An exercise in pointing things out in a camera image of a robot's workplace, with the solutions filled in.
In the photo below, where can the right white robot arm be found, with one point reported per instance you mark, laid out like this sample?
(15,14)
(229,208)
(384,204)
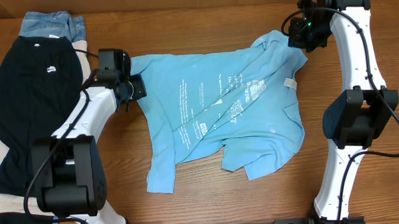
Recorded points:
(363,108)

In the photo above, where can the blue denim jeans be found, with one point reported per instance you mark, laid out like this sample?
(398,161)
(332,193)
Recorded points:
(59,24)

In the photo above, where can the black t-shirt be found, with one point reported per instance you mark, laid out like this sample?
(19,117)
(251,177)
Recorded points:
(40,81)

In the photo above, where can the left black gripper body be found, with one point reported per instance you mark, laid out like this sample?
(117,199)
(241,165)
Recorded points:
(135,87)

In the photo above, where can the beige garment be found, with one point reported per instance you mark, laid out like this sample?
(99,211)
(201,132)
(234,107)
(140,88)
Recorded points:
(13,203)

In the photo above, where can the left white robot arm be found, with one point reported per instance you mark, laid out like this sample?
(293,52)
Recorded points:
(69,179)

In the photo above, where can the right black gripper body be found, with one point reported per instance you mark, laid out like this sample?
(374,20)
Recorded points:
(312,33)

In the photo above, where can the light blue printed t-shirt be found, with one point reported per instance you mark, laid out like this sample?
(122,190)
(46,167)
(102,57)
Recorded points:
(242,102)

